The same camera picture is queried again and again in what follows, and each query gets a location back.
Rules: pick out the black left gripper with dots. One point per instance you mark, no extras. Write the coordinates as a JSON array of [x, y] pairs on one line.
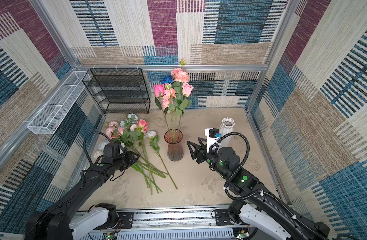
[[131, 157]]

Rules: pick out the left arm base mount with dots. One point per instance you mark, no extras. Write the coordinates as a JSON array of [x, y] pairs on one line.
[[116, 220]]

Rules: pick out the pink rose stem with bud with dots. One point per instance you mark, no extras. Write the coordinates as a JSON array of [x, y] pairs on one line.
[[179, 75]]

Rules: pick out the black wire mesh shelf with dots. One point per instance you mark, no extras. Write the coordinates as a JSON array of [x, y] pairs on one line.
[[118, 90]]

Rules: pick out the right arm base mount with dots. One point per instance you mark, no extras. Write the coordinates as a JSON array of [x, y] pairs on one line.
[[229, 216]]

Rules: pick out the red ribbed glass vase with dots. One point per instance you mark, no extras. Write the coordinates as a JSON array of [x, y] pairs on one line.
[[175, 150]]

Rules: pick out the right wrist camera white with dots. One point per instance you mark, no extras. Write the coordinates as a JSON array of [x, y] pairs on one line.
[[213, 136]]

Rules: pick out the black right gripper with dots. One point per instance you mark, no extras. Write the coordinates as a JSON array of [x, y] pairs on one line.
[[200, 150]]

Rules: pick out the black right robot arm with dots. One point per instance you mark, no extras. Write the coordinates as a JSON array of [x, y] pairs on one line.
[[253, 203]]

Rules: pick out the pink double rose stem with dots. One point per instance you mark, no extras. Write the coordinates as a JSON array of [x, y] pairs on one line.
[[169, 94]]

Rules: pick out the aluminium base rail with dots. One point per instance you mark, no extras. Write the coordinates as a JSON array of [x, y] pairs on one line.
[[207, 222]]

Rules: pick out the pink single rose stem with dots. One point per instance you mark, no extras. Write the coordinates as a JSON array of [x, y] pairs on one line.
[[183, 92]]

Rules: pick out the pile of artificial flowers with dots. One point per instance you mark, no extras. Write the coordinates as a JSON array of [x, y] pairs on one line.
[[131, 133]]

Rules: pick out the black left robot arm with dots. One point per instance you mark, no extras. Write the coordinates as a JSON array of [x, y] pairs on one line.
[[53, 223]]

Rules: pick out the white ribbed ceramic vase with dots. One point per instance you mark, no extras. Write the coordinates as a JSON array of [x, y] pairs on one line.
[[227, 126]]

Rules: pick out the magenta rose stem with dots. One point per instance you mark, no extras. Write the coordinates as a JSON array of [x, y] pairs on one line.
[[158, 93]]

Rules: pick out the white rose stem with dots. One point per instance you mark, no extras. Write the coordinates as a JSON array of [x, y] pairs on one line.
[[154, 144]]

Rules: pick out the blue artificial rose stem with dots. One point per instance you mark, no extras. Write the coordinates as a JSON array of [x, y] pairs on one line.
[[167, 80]]

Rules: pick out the white wire mesh tray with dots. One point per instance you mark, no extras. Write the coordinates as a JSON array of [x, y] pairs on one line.
[[52, 114]]

